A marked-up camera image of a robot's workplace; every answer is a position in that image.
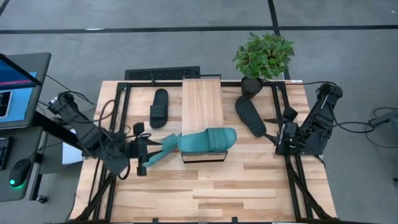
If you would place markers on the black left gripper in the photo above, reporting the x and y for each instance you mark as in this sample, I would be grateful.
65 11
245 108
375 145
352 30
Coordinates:
140 149

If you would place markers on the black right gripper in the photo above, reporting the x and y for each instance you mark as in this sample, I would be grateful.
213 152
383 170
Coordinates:
287 140

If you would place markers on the teal rubber slide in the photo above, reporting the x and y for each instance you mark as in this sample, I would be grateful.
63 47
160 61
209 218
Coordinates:
168 146
199 141

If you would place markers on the black rubber slide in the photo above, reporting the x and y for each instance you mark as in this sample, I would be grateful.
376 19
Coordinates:
159 109
250 116

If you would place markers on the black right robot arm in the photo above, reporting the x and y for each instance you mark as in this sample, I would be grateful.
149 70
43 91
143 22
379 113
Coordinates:
320 121

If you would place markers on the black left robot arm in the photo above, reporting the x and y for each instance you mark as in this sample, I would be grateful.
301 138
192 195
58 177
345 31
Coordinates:
87 133

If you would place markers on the black plant pot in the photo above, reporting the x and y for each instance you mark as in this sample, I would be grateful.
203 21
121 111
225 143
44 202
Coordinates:
251 87

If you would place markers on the green leafy plant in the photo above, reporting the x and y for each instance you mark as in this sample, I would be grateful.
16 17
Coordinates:
264 56

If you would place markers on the white box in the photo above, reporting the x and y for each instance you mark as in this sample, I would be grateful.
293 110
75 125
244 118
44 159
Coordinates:
70 155

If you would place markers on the black monitor stand bar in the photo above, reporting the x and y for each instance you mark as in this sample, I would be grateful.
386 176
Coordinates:
56 129

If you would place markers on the grey power supply box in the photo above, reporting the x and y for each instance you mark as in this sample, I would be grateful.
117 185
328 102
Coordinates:
385 119

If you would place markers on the black caster wheel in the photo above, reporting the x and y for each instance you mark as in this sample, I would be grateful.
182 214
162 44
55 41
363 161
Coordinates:
42 199

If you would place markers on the grey desk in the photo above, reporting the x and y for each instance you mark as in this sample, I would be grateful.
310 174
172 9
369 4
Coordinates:
18 143

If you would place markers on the black computer mouse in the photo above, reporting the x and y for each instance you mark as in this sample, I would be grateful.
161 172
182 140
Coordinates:
19 172

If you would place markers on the grey-framed computer monitor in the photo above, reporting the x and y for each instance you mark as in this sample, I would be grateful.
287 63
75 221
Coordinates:
21 102

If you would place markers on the black keyboard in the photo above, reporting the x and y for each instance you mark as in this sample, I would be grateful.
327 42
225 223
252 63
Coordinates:
4 152

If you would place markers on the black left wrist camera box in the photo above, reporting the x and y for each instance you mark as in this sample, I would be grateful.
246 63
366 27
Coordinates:
138 128

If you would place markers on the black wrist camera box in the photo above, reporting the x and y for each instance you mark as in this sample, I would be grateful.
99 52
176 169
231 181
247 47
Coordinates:
290 113
138 128

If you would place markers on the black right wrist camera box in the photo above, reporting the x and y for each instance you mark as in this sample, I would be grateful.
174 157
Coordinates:
290 113

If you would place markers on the black aluminium table frame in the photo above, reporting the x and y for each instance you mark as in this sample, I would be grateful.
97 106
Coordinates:
293 186

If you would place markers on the wooden shelf with black frame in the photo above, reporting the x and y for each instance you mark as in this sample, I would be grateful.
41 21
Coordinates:
202 102

